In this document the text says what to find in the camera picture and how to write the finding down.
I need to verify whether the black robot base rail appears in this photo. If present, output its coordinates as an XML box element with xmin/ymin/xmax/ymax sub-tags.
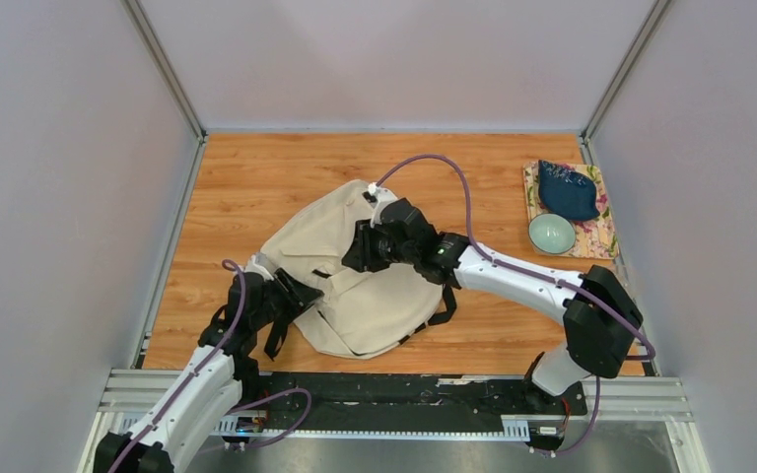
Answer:
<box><xmin>214</xmin><ymin>372</ymin><xmax>590</xmax><ymax>442</ymax></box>

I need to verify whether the clear drinking glass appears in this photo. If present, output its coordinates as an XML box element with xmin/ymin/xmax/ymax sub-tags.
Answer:
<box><xmin>608</xmin><ymin>262</ymin><xmax>635</xmax><ymax>291</ymax></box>

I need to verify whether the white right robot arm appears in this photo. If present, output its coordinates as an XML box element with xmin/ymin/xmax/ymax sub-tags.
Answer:
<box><xmin>342</xmin><ymin>192</ymin><xmax>643</xmax><ymax>413</ymax></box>

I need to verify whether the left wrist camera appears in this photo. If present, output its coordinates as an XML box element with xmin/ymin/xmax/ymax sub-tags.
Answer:
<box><xmin>243</xmin><ymin>252</ymin><xmax>277</xmax><ymax>280</ymax></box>

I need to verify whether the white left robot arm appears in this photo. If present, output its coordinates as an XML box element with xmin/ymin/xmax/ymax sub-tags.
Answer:
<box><xmin>92</xmin><ymin>259</ymin><xmax>323</xmax><ymax>472</ymax></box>

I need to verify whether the dark blue embroidered pouch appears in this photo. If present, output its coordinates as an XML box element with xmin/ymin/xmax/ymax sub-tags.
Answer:
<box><xmin>537</xmin><ymin>160</ymin><xmax>600</xmax><ymax>222</ymax></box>

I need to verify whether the floral placemat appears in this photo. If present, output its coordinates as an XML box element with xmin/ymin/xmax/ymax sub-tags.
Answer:
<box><xmin>522</xmin><ymin>160</ymin><xmax>619</xmax><ymax>260</ymax></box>

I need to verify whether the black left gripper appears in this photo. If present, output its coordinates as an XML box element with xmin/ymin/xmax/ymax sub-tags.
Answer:
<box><xmin>251</xmin><ymin>268</ymin><xmax>323</xmax><ymax>330</ymax></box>

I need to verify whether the light green ceramic bowl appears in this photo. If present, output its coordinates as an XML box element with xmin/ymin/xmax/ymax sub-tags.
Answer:
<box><xmin>528</xmin><ymin>214</ymin><xmax>577</xmax><ymax>255</ymax></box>

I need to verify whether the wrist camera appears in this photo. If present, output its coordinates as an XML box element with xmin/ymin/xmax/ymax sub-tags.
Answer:
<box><xmin>362</xmin><ymin>182</ymin><xmax>398</xmax><ymax>212</ymax></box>
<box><xmin>243</xmin><ymin>252</ymin><xmax>277</xmax><ymax>280</ymax></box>

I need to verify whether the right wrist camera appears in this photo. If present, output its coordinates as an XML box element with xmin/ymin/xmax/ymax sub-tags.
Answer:
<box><xmin>362</xmin><ymin>182</ymin><xmax>398</xmax><ymax>212</ymax></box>

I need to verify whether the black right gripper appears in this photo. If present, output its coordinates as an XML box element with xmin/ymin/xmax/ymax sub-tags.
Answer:
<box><xmin>342</xmin><ymin>219</ymin><xmax>418</xmax><ymax>274</ymax></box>

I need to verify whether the beige canvas backpack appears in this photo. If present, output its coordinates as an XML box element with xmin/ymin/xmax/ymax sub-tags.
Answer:
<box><xmin>257</xmin><ymin>179</ymin><xmax>457</xmax><ymax>360</ymax></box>

